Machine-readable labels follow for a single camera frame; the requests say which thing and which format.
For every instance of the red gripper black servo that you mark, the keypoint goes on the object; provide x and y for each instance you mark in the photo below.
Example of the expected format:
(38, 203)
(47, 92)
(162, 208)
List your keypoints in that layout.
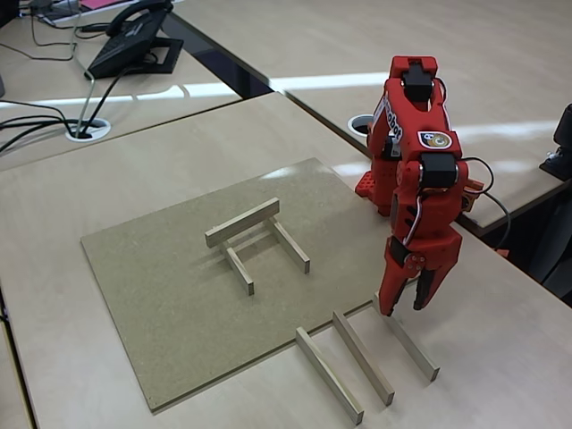
(435, 248)

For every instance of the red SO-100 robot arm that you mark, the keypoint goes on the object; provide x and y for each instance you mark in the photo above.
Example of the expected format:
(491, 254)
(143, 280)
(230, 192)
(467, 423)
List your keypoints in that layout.
(429, 120)

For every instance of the brown MDF base board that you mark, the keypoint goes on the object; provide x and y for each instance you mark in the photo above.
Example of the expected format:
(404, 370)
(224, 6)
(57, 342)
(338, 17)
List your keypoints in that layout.
(156, 290)

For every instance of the black desk phone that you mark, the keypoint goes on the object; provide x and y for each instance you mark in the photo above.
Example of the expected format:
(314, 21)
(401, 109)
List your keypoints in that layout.
(129, 44)

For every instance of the pink paper sheet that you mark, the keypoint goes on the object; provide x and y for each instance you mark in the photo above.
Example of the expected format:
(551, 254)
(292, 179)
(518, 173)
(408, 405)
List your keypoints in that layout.
(103, 3)

